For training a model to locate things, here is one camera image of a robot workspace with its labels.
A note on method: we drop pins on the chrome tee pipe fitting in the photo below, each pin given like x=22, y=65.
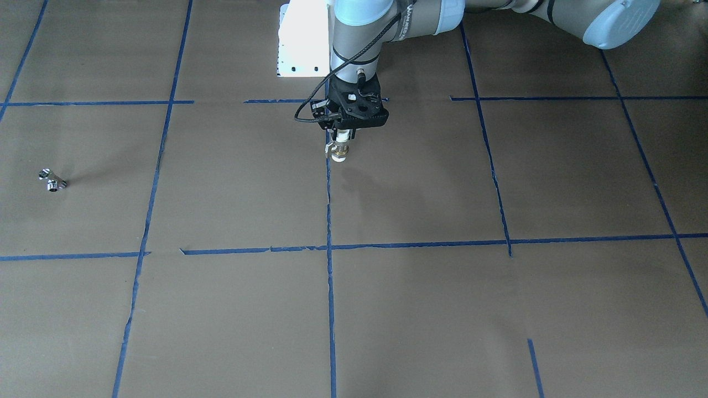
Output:
x=53, y=182

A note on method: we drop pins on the white brass PPR valve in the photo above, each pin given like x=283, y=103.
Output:
x=336, y=151

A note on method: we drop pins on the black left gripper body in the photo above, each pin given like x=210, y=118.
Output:
x=333, y=135

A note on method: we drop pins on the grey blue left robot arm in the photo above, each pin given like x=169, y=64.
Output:
x=359, y=29

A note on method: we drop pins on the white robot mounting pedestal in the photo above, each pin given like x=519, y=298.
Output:
x=303, y=39

